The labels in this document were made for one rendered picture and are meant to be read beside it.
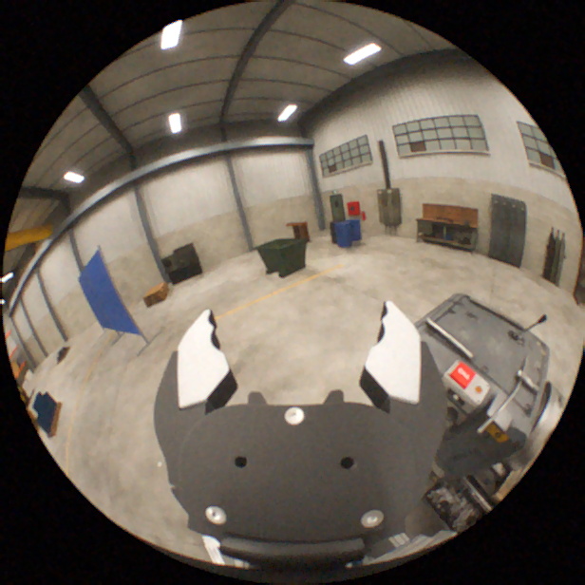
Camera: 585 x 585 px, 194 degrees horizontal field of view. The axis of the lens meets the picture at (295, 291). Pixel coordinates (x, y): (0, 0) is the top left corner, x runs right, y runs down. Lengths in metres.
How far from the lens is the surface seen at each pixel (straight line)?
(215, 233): 9.36
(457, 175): 7.25
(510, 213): 6.56
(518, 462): 0.83
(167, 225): 9.63
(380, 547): 1.59
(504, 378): 0.62
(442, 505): 1.22
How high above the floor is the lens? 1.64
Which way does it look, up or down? 27 degrees down
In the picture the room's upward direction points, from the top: 13 degrees counter-clockwise
